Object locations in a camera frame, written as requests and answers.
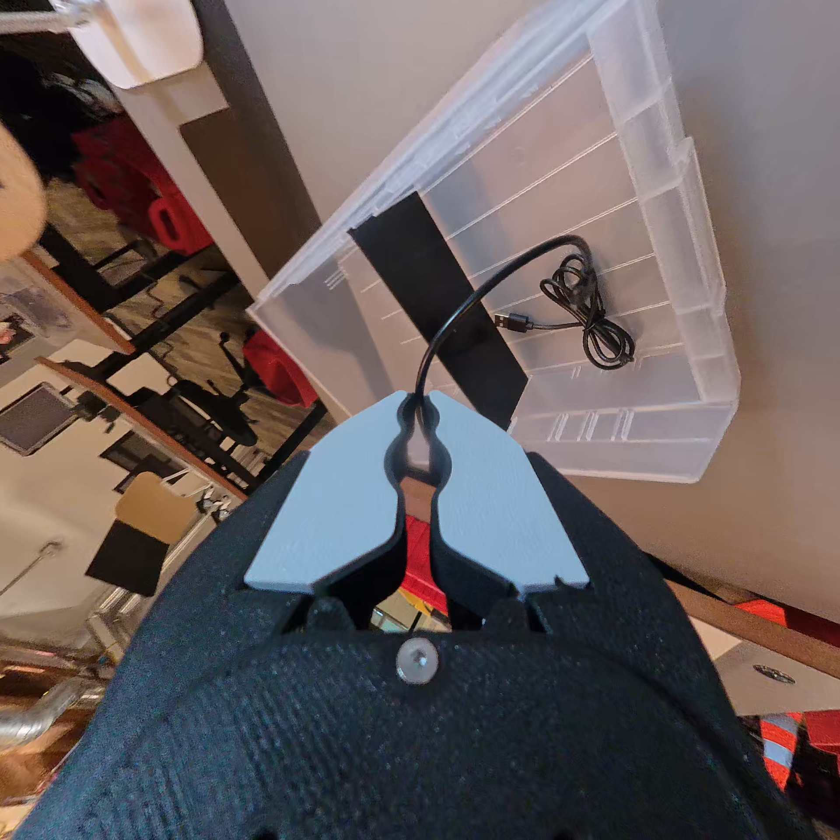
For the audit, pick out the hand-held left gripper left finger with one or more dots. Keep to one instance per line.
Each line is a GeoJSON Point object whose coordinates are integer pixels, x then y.
{"type": "Point", "coordinates": [334, 499]}

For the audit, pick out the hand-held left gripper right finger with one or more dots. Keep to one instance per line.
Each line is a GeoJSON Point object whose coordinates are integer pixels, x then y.
{"type": "Point", "coordinates": [499, 505]}

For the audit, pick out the clear plastic bin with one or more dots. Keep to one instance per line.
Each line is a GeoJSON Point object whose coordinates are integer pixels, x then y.
{"type": "Point", "coordinates": [558, 177]}

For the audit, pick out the red ribbed plastic bin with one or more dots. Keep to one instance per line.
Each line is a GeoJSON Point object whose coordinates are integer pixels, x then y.
{"type": "Point", "coordinates": [420, 564]}

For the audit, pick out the black office chair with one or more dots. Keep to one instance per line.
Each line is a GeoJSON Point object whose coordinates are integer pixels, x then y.
{"type": "Point", "coordinates": [216, 407]}

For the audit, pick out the tan flat panel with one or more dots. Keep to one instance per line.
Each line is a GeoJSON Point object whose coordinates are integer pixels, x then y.
{"type": "Point", "coordinates": [157, 505]}

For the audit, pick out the black divider panel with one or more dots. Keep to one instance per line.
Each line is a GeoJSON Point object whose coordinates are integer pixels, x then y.
{"type": "Point", "coordinates": [433, 282]}

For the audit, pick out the wooden sign board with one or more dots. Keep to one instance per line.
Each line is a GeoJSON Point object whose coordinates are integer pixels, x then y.
{"type": "Point", "coordinates": [19, 197]}

